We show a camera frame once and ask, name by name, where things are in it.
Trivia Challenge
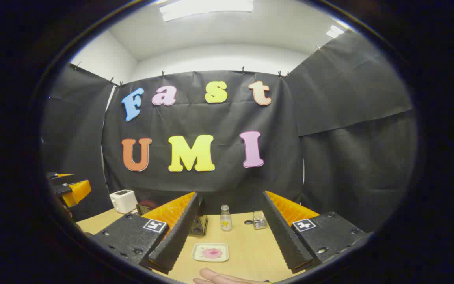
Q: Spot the small ceiling light panel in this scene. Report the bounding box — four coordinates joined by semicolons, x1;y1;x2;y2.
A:
326;24;346;39

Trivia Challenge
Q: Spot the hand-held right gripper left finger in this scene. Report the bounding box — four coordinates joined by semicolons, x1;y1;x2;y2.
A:
90;192;201;275

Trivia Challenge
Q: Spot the black backdrop cloth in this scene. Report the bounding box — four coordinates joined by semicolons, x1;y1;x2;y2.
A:
41;30;419;233

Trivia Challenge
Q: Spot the white square plate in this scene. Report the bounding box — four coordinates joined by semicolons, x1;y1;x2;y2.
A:
192;243;229;262

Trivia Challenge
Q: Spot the clear glass jar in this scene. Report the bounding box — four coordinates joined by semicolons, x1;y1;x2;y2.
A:
253;211;268;230

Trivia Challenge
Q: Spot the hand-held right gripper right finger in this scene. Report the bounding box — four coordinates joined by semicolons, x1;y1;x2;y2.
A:
261;191;371;274

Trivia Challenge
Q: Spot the small glass bottle yellow label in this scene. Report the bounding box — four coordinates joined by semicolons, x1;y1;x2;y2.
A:
220;205;232;232

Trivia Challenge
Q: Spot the white toaster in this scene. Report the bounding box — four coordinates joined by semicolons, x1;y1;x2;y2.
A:
110;189;138;214

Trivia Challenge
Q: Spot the pink meat slice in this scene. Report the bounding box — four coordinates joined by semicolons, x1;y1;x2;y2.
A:
201;247;223;259

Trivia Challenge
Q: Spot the long ceiling light panel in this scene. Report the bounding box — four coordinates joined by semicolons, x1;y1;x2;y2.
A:
159;0;254;22

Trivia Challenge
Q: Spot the black electric oven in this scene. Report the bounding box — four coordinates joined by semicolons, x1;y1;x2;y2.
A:
136;195;208;237

